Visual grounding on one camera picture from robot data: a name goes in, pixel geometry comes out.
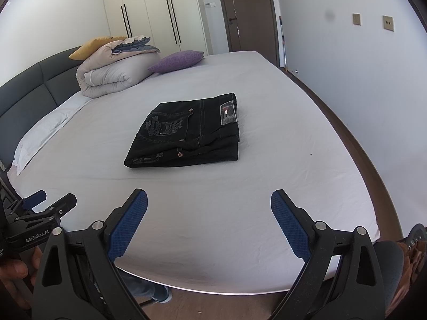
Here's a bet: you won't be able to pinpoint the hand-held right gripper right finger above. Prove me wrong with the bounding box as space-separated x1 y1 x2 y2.
270 189 396 320

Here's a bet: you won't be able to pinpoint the brown door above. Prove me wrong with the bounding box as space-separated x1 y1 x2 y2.
215 0 279 64

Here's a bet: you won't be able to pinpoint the person's left hand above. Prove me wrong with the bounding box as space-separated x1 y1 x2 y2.
0 247 44 309

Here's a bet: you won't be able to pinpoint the thin white stick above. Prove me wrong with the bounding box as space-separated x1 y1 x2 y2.
278 16 288 69

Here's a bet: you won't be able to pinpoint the brown object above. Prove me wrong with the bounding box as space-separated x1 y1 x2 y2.
398 243 427 307

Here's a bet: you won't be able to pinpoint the black pants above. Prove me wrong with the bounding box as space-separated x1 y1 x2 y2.
124 93 241 169

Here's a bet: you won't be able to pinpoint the folded beige duvet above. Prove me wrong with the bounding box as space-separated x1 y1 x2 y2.
76 35 161 99

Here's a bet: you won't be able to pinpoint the dark grey padded headboard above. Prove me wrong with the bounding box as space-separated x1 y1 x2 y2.
0 46 85 170

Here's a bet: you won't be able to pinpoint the white pillow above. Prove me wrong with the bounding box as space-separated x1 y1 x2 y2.
11 90 96 175

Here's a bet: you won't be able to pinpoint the bed with white sheet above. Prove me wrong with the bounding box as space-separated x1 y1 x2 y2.
7 51 381 295

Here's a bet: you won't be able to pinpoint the grey chair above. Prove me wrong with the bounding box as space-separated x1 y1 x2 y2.
374 240 406 317

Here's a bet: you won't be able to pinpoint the cream wardrobe with black handles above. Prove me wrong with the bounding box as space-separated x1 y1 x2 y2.
102 0 209 57

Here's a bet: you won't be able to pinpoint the yellow pillow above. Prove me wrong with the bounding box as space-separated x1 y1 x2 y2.
68 36 127 61

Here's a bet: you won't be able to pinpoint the black weight plate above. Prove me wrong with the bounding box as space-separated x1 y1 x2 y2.
405 224 427 250

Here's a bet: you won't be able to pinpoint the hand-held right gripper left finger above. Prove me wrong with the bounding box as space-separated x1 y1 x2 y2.
31 188 149 320

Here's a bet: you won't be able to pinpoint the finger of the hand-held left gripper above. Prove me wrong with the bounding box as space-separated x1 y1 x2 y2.
22 190 46 210
16 193 78 226

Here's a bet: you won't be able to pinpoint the purple pillow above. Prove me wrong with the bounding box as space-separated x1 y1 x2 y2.
148 51 205 74

